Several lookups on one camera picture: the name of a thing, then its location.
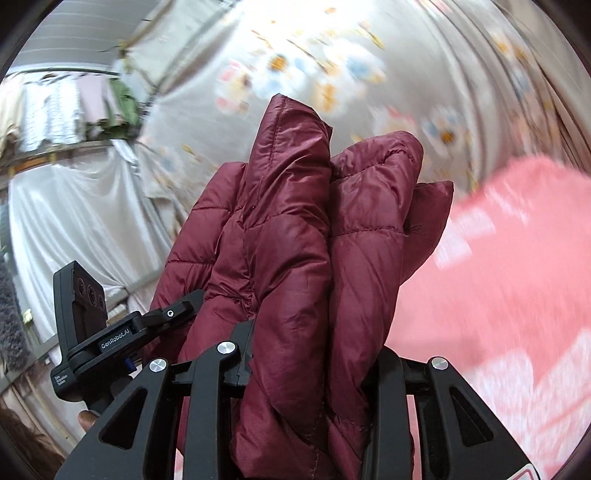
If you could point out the green hanging cloth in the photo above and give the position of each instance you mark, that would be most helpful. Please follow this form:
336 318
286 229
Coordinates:
124 99

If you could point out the grey floral bedsheet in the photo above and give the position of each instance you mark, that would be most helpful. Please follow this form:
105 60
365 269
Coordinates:
369 60

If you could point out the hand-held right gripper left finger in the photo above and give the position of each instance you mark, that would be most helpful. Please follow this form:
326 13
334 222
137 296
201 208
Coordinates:
207 392

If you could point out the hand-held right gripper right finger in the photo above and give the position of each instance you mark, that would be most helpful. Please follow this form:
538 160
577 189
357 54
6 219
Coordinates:
443 415

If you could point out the hanging pale clothes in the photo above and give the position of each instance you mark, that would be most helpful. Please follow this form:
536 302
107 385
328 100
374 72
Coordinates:
51 106

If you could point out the person's left hand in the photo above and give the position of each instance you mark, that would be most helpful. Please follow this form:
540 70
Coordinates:
87 419

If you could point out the maroon puffer jacket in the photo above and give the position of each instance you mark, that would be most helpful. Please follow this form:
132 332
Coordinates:
295 258

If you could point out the grey fuzzy cloth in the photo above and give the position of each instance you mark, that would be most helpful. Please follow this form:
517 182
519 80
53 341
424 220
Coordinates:
9 318

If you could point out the white curtain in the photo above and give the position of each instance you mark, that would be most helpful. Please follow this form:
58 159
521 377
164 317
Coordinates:
69 221

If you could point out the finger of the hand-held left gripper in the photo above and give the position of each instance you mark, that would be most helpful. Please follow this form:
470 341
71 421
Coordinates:
173 313

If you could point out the pink patterned blanket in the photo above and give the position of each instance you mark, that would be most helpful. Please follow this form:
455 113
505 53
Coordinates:
498 286

